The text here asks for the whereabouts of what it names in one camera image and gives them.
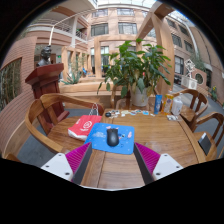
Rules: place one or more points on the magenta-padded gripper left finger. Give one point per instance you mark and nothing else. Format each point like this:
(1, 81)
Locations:
(77, 159)

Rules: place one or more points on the black flat box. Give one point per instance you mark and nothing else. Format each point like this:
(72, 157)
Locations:
(204, 144)

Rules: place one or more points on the wooden pergola post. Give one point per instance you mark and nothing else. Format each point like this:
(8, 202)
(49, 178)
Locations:
(165, 36)

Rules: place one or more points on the white geometric sculpture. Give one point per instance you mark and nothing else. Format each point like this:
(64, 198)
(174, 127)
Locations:
(189, 75)

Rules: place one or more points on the yellow liquid soap bottle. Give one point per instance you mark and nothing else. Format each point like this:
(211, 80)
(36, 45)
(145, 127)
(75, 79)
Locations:
(167, 105)

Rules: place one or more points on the white pump bottle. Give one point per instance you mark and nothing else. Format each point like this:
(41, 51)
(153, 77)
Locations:
(176, 106)

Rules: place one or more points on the green plant in white pot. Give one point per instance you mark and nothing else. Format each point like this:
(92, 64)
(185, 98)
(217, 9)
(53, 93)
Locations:
(136, 70)

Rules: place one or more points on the long wooden planter box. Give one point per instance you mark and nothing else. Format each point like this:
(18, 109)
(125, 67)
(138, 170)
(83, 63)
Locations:
(83, 89)

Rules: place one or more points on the dark red wooden pedestal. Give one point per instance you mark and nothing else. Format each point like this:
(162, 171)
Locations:
(46, 80)

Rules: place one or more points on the wooden armchair with black box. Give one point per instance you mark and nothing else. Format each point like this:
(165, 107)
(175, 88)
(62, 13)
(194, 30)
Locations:
(208, 117)

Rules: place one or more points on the red paper bag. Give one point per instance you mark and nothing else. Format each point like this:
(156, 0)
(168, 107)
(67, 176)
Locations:
(85, 126)

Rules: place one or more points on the yellow flower planter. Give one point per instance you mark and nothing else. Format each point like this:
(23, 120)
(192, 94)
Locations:
(214, 93)

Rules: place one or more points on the spiky green plant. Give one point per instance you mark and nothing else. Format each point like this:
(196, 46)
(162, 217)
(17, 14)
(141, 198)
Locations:
(71, 78)

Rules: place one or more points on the blue printed mouse pad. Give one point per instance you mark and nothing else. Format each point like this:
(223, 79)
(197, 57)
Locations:
(98, 138)

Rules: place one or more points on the blue squeeze tube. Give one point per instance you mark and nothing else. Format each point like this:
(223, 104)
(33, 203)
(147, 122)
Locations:
(158, 105)

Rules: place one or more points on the black computer mouse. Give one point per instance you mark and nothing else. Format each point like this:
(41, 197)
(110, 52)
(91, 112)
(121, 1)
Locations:
(112, 137)

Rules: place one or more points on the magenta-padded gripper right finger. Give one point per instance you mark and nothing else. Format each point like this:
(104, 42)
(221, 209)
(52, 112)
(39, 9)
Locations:
(148, 159)

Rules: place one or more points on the dark bust statue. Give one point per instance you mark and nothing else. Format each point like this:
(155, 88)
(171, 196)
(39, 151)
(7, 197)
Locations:
(45, 56)

